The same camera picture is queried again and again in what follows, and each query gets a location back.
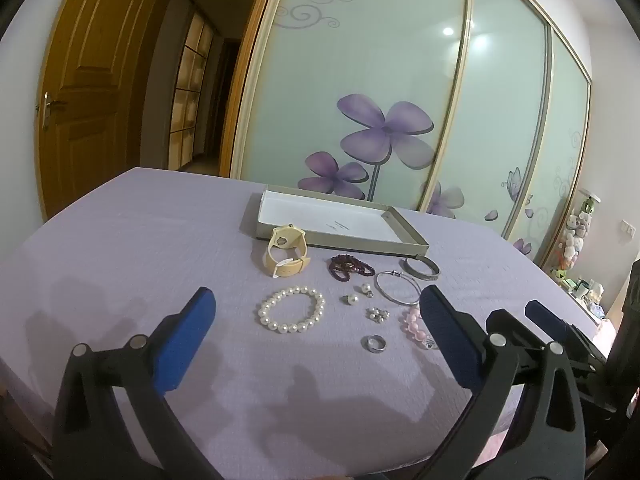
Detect white pearl bracelet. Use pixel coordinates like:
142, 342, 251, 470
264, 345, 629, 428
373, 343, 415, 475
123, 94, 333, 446
257, 286, 326, 334

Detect dark red bead bracelet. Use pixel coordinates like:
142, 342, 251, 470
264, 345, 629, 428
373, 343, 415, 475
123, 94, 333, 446
328, 255, 376, 283

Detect purple tablecloth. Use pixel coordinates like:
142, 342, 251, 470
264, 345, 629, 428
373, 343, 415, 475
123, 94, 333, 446
0, 166, 610, 480

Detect cream wrist watch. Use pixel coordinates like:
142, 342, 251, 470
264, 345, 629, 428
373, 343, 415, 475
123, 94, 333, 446
263, 225, 312, 278

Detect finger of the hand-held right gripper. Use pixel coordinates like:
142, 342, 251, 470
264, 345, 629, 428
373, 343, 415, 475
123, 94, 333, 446
524, 299, 613, 378
517, 355, 632, 413

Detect pink bead bracelet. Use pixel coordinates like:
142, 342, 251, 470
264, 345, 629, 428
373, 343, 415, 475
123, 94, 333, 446
399, 308, 437, 344

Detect wooden door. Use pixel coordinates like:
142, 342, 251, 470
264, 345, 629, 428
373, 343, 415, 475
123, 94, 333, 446
37, 0, 172, 222

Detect narrow wardrobe door with butterfly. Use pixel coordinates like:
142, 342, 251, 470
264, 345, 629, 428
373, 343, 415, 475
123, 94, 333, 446
531, 25, 594, 268

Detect wooden lattice panel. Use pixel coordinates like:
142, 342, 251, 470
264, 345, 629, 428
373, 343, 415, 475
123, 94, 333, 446
169, 10, 217, 172

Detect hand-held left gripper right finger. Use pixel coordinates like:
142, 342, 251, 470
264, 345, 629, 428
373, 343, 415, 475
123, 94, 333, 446
419, 285, 587, 480

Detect stuffed toys on shelf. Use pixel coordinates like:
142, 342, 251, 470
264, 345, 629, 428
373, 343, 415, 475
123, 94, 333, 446
550, 189, 602, 282

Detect pink cloth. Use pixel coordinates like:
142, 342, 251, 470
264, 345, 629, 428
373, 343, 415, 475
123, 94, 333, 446
595, 310, 623, 353

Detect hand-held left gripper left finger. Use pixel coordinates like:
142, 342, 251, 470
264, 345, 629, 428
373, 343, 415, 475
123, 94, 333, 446
52, 287, 226, 480

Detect small ornaments on shelf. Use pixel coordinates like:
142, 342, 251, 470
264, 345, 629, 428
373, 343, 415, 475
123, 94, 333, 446
570, 275, 609, 317

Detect metal door handle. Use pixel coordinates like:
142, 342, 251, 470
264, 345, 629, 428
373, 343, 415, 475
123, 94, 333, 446
36, 91, 69, 131

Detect thin silver bangle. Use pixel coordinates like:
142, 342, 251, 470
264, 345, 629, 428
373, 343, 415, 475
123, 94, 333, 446
374, 270, 424, 306

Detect wardrobe door with small flower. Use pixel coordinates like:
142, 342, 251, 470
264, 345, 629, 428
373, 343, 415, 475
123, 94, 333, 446
422, 0, 553, 241

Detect wardrobe door with large flowers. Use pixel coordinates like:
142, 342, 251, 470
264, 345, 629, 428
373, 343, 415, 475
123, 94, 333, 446
232, 0, 475, 211

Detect grey cardboard box tray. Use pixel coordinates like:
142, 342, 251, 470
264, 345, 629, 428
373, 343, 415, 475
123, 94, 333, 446
241, 185, 430, 257

